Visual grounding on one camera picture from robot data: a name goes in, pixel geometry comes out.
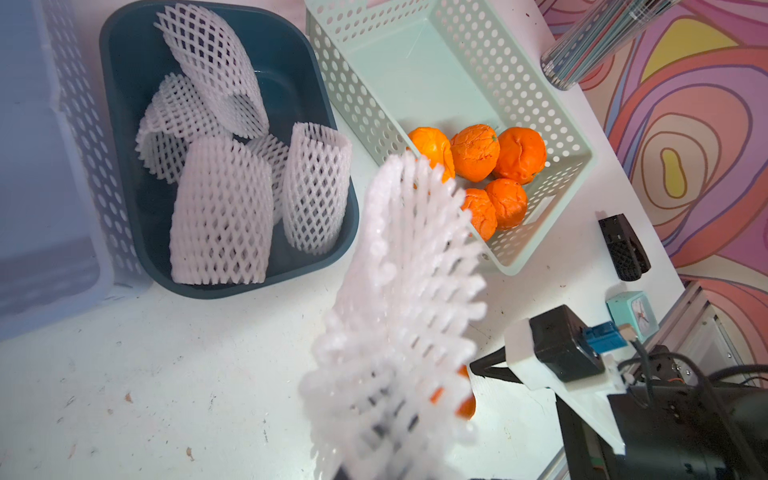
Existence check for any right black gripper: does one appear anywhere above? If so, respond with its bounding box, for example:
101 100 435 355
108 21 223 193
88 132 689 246
469 347 758 479

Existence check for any white foam net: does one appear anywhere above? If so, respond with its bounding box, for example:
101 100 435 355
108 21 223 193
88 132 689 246
299 151 487 479
169 137 274 285
155 3 270 139
246 134 289 225
135 73 231 184
282 122 352 255

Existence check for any long netted orange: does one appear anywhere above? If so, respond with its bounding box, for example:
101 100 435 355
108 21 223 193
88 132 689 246
431 365 476 420

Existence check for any small mint alarm clock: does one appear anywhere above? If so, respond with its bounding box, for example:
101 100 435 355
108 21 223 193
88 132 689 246
606 291 659 342

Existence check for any black stapler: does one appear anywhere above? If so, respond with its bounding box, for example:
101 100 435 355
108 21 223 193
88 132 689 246
598 214 651 282

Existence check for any mint green perforated basket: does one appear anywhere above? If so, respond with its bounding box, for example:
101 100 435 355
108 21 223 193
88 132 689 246
306 0 595 276

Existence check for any metal cup of pencils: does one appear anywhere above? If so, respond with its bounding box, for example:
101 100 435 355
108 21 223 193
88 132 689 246
540 0 677 91

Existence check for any dark teal plastic tray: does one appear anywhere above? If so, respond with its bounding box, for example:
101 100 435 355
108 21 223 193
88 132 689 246
99 1 336 300

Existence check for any lavender perforated plastic basket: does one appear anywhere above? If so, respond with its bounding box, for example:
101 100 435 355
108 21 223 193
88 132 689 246
1 1 150 339

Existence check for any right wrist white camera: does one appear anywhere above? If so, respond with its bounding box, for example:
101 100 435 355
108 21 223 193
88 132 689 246
504 305 635 455

